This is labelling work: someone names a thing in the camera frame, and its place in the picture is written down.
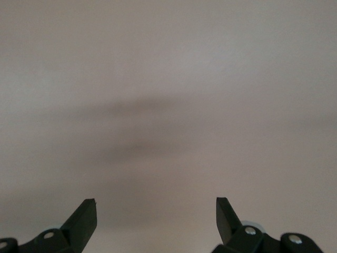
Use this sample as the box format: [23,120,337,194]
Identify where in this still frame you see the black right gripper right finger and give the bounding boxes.
[213,197,324,253]

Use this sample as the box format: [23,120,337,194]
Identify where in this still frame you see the brown table cover sheet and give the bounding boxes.
[0,0,337,253]

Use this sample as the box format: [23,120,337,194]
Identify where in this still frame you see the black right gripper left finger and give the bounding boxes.
[0,199,97,253]

